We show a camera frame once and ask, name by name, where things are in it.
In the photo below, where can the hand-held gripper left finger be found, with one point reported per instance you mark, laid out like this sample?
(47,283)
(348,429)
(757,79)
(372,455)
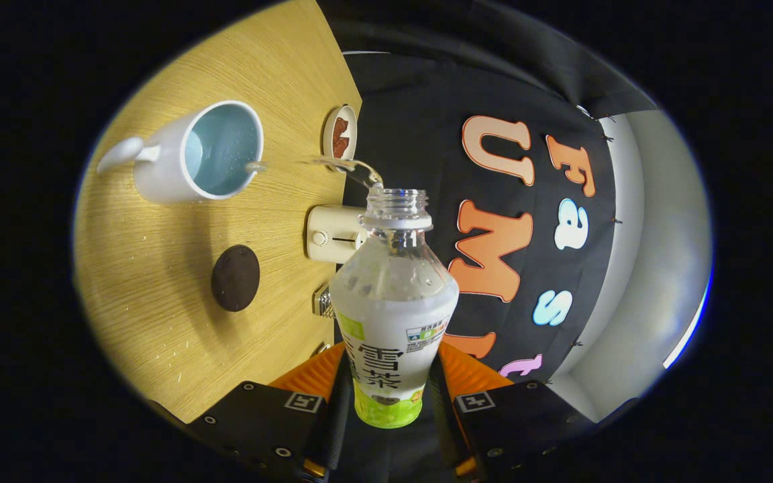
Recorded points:
(333,436)

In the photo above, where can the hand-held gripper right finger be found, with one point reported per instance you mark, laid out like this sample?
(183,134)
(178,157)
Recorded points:
(445,436)

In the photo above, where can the white green label juice bottle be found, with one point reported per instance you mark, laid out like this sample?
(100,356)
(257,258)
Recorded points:
(393,315)

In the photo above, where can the dark brown round coaster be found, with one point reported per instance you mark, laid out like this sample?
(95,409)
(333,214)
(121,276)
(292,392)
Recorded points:
(235,278)

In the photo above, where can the white cup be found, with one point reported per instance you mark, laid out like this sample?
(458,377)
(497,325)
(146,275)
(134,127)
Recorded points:
(162,174)

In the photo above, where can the metal mesh holder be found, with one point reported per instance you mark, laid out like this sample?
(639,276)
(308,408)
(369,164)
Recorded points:
(325,303)

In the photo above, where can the white toaster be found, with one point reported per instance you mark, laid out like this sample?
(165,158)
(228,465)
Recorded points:
(333,235)

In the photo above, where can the wooden table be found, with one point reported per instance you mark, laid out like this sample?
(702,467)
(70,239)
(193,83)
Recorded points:
(158,268)

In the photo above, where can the brown food piece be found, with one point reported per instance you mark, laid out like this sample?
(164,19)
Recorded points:
(341,127)
(339,147)

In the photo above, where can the round plate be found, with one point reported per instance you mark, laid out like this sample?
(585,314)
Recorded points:
(328,134)

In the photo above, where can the black backdrop cloth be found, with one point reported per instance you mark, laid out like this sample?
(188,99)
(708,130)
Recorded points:
(413,134)

